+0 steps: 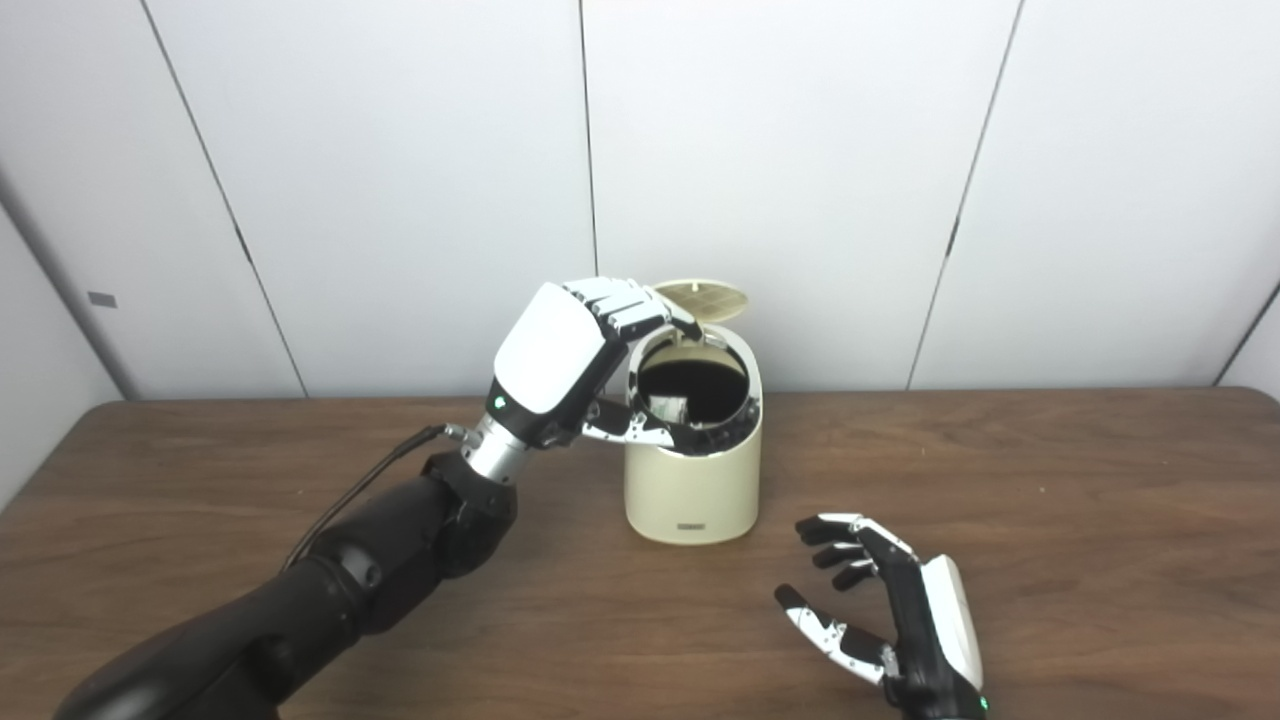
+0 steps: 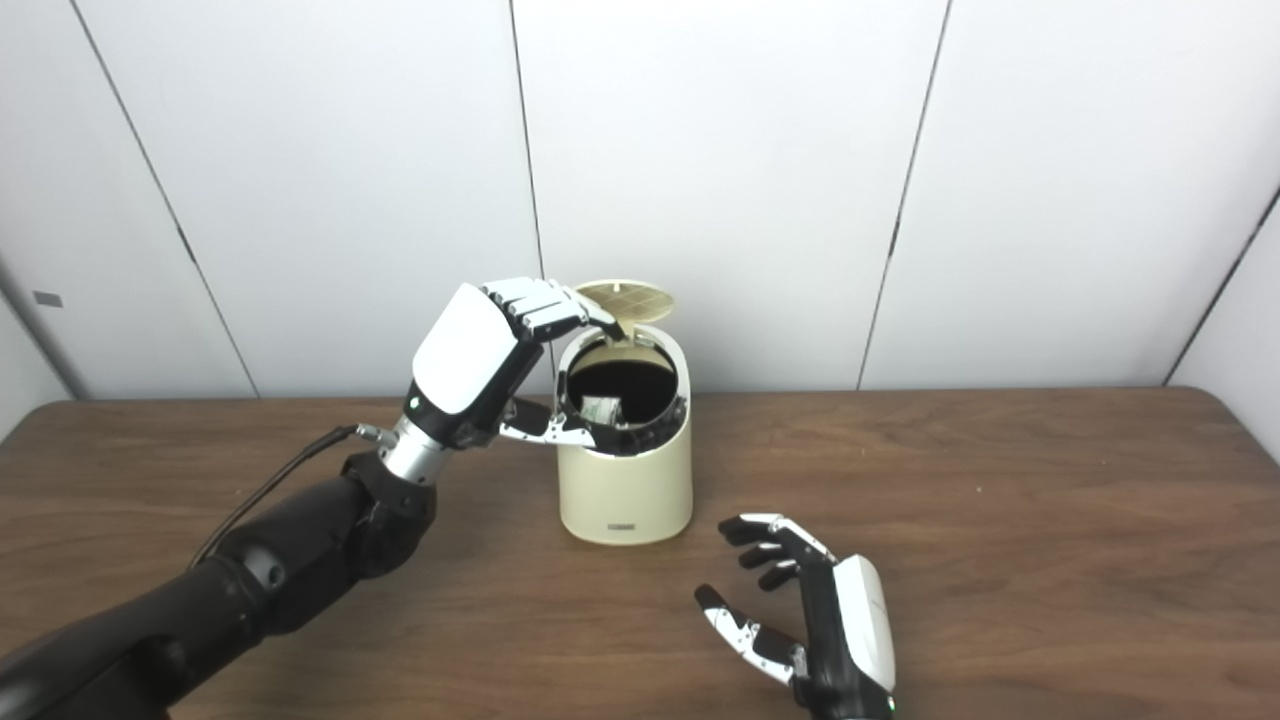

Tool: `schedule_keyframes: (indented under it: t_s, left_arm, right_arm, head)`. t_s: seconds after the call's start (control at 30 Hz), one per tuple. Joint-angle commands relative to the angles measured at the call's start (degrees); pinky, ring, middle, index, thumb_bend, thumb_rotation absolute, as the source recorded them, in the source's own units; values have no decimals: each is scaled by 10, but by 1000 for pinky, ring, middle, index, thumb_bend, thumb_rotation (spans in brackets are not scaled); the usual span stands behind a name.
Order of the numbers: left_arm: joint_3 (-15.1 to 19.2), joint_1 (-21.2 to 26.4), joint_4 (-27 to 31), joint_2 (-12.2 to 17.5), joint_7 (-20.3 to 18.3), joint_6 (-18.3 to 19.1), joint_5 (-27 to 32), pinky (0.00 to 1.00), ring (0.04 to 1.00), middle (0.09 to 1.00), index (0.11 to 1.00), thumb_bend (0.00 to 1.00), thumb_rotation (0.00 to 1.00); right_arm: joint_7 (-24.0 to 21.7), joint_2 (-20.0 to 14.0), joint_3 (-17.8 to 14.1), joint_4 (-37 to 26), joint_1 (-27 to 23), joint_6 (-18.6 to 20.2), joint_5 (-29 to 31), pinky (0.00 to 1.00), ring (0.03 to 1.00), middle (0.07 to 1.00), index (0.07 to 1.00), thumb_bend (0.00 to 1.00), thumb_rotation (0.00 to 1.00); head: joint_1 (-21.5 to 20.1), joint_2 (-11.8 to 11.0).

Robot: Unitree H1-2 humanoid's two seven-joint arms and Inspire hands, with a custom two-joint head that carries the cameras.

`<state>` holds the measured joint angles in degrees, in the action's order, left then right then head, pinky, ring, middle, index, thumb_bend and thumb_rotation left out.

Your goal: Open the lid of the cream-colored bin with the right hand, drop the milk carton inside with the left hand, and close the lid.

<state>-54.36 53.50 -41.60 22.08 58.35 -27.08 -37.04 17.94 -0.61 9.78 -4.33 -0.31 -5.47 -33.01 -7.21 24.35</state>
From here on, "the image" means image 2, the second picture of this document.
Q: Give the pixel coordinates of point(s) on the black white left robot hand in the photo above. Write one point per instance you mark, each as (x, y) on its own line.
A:
(465, 350)

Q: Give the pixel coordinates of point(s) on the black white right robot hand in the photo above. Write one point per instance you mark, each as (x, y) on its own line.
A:
(850, 630)

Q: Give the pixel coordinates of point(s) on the green white milk carton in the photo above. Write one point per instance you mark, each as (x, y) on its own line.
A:
(602, 411)

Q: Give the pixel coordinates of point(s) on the cream round bin lid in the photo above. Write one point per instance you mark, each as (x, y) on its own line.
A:
(630, 298)

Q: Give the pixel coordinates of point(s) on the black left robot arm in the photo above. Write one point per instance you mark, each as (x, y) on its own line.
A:
(250, 580)

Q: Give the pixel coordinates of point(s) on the cream-colored bin body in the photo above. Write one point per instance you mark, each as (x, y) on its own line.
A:
(625, 490)

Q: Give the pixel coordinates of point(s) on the small grey wall plate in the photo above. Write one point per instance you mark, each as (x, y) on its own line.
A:
(47, 299)

